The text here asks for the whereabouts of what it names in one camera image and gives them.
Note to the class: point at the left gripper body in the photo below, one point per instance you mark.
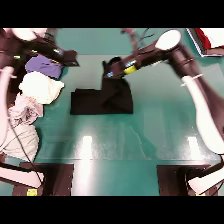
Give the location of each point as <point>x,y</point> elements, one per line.
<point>70,58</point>

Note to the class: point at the black shirt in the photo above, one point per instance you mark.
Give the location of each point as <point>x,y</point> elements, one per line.
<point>96,101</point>

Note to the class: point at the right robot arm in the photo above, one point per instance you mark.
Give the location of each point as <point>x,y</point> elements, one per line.
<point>206,110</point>

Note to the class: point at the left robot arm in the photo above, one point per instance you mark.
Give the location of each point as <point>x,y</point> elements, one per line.
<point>3,100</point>

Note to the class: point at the purple garment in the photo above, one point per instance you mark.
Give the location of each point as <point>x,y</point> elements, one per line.
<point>43,66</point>

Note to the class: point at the white garment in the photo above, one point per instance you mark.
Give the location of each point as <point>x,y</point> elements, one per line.
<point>40,87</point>

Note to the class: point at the black garment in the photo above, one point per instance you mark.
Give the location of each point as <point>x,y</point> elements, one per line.
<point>18,65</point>

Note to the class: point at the pink patterned garment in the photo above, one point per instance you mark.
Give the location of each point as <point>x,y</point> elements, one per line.
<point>28,111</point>

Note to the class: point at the beige garment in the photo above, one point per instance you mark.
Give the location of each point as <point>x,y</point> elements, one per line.
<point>25,145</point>

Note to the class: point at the red garment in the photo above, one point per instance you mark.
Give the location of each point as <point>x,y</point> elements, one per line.
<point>203,38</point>

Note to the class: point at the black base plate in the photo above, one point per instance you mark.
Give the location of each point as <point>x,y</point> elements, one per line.
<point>170,180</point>
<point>58,178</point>

